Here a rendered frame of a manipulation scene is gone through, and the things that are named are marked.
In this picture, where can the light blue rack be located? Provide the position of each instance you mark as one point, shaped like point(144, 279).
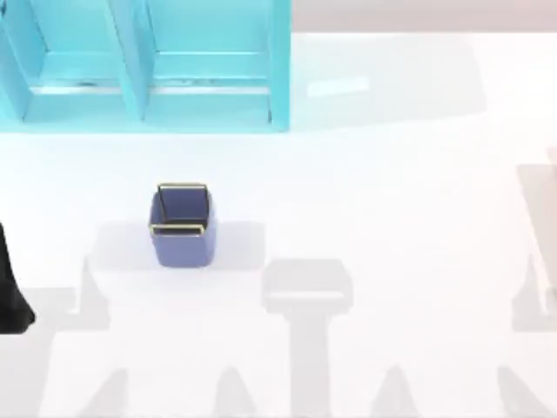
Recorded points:
point(204, 104)

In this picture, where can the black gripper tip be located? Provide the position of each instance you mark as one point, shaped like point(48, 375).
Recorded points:
point(11, 300)

